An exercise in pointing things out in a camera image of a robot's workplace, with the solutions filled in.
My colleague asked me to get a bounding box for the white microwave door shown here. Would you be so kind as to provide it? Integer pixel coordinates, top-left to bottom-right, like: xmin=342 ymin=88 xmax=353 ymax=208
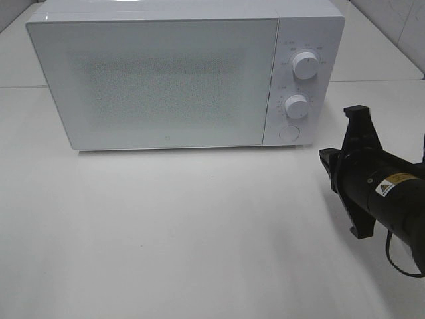
xmin=27 ymin=19 xmax=278 ymax=151

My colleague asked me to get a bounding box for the upper white power knob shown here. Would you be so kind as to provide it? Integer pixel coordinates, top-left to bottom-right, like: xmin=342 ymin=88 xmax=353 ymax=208
xmin=291 ymin=49 xmax=319 ymax=80

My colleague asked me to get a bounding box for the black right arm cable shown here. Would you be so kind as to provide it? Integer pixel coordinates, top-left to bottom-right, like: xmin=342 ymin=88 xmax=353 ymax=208
xmin=384 ymin=229 xmax=425 ymax=277

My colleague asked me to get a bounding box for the white microwave oven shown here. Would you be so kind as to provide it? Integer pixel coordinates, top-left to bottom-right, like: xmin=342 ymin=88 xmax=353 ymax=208
xmin=26 ymin=1 xmax=345 ymax=151

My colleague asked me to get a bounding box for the round white door button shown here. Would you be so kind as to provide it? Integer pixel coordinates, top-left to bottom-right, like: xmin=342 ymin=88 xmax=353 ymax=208
xmin=279 ymin=125 xmax=300 ymax=144

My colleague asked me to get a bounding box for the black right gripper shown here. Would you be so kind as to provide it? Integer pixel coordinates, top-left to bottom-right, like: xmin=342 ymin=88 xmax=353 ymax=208
xmin=319 ymin=105 xmax=383 ymax=239

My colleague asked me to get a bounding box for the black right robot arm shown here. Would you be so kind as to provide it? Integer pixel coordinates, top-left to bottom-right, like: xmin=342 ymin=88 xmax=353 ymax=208
xmin=319 ymin=105 xmax=424 ymax=257

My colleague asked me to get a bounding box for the lower white timer knob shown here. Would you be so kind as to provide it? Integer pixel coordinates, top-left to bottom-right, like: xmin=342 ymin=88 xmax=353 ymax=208
xmin=284 ymin=94 xmax=309 ymax=120

